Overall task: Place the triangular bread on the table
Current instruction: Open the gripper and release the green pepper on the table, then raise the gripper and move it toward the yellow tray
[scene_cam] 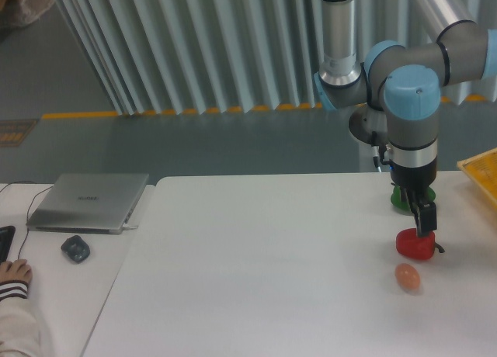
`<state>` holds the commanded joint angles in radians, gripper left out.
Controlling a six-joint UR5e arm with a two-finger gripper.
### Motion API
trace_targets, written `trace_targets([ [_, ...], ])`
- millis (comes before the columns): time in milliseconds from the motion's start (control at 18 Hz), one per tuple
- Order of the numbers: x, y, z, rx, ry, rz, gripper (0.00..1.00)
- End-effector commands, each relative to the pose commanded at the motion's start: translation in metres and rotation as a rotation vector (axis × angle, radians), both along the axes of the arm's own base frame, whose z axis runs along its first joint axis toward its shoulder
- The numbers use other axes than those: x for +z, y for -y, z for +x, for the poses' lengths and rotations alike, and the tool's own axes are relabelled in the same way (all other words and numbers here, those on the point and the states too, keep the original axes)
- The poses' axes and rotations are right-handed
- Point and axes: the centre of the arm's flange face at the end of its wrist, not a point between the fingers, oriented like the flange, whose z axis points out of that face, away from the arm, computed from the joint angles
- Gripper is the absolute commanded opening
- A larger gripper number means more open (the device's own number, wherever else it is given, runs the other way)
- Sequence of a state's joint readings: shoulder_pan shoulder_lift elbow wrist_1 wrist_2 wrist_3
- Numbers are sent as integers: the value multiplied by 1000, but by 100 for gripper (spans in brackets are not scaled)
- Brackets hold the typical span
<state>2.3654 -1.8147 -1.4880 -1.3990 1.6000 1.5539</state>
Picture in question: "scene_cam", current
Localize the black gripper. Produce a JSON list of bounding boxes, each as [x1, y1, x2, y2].
[[391, 161, 437, 237]]

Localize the white sleeved forearm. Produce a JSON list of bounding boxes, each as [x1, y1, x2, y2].
[[1, 280, 43, 356]]

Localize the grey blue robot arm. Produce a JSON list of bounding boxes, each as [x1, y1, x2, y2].
[[315, 0, 496, 237]]

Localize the person's hand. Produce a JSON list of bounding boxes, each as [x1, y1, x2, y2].
[[0, 259, 33, 284]]

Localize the green bell pepper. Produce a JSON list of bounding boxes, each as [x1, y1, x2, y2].
[[390, 183, 436, 213]]

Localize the red bell pepper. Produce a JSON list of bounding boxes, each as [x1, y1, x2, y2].
[[395, 228, 445, 261]]

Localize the brown egg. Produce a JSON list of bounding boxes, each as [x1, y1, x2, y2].
[[394, 263, 421, 291]]

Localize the yellow basket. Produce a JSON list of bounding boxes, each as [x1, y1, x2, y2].
[[457, 148, 497, 206]]

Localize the white folding partition screen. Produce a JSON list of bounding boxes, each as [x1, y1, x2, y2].
[[50, 0, 497, 117]]

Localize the silver laptop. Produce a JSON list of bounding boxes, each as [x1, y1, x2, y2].
[[26, 173, 149, 234]]

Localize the black computer mouse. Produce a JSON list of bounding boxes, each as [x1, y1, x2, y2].
[[61, 235, 91, 264]]

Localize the black keyboard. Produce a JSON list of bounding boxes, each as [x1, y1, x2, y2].
[[0, 226, 16, 263]]

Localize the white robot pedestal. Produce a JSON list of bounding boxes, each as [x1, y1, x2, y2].
[[349, 104, 390, 173]]

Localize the black mouse cable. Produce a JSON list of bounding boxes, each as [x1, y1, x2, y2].
[[16, 227, 31, 262]]

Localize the black laptop cable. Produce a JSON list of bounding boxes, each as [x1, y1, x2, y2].
[[0, 180, 59, 228]]

